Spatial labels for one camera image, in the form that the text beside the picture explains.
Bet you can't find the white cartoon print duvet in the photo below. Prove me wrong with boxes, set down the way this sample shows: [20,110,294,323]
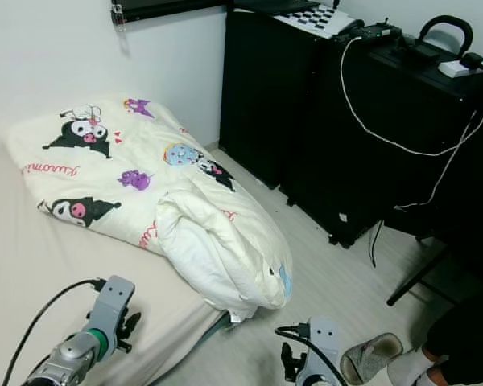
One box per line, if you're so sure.
[4,96,295,324]

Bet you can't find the grey slipper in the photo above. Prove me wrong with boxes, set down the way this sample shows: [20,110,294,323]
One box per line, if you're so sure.
[340,332,406,386]

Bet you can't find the cream bed mattress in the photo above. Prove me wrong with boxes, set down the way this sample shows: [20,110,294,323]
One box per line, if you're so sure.
[0,147,230,386]

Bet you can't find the black table leg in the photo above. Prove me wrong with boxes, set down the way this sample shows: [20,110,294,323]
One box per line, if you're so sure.
[386,240,464,307]

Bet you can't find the person with white socks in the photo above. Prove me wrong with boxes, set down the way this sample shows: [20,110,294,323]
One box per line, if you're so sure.
[385,294,483,386]

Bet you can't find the low black cabinet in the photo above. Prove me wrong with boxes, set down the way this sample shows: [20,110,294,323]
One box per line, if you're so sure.
[279,32,483,248]

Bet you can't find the tall black cabinet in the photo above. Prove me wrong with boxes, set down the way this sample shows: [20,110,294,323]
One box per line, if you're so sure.
[217,6,347,191]

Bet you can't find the white power adapter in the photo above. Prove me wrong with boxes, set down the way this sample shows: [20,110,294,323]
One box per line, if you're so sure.
[438,52,483,80]

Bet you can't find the small black router box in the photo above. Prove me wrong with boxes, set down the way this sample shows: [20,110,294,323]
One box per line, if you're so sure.
[353,23,405,46]

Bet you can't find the black headphones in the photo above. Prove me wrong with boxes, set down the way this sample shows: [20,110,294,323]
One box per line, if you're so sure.
[394,14,476,67]

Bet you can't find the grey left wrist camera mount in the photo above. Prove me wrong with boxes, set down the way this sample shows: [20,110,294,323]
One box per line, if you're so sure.
[89,274,137,332]

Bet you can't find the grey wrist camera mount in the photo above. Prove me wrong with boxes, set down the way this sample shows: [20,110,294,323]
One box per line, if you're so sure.
[306,315,341,386]
[89,274,137,332]

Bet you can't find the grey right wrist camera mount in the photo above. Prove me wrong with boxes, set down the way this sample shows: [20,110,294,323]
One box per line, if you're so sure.
[306,315,341,386]

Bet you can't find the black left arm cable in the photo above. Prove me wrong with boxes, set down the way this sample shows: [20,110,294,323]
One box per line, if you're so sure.
[2,277,107,386]

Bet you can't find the thin black hanging cable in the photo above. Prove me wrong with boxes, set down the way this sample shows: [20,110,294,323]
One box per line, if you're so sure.
[367,217,386,268]

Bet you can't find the long white cable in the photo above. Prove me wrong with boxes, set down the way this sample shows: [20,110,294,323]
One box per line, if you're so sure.
[338,35,483,213]

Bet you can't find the black window frame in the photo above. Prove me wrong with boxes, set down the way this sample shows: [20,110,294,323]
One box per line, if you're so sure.
[110,0,230,28]

